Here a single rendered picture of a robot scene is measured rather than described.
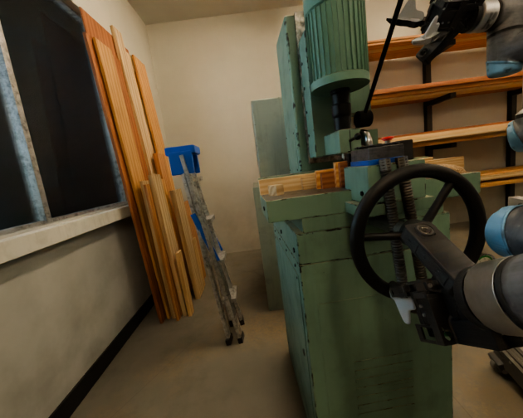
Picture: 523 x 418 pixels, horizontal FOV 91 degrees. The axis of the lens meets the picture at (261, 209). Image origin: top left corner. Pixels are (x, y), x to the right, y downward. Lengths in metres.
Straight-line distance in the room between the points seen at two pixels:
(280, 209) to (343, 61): 0.45
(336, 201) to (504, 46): 0.60
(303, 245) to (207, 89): 2.77
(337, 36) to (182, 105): 2.60
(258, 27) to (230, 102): 0.86
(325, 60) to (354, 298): 0.69
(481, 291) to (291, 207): 0.45
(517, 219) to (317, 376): 0.67
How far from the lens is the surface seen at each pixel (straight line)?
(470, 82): 3.45
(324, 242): 0.72
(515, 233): 0.45
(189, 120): 3.25
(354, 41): 0.88
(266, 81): 3.27
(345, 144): 0.84
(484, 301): 0.34
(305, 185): 0.84
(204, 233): 1.44
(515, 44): 1.02
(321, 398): 0.97
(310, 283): 0.75
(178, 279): 2.00
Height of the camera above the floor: 0.98
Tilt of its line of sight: 9 degrees down
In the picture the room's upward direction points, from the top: 7 degrees counter-clockwise
